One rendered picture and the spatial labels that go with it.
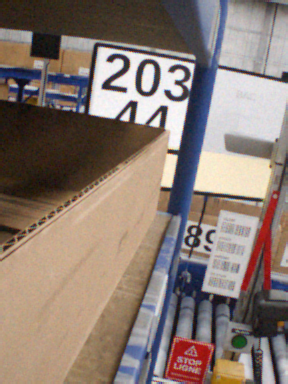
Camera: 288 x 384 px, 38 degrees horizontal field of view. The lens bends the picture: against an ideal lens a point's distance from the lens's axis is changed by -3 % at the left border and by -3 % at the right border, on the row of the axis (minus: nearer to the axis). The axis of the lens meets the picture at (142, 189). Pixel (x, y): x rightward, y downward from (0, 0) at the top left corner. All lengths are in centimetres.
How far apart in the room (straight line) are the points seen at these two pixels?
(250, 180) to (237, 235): 15
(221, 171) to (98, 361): 80
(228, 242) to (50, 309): 81
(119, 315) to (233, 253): 70
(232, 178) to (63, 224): 87
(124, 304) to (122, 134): 24
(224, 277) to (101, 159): 57
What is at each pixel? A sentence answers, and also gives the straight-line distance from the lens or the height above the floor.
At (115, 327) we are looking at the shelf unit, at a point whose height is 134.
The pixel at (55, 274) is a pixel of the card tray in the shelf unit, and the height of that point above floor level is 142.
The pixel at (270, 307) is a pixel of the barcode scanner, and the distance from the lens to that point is 96.
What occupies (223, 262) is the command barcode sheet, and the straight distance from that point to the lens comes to 97.
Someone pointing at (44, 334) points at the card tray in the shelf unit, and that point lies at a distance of 17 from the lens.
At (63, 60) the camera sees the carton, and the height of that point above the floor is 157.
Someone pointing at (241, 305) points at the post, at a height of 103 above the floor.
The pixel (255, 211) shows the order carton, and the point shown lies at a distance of 187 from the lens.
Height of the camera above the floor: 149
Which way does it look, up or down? 15 degrees down
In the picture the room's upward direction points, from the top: 10 degrees clockwise
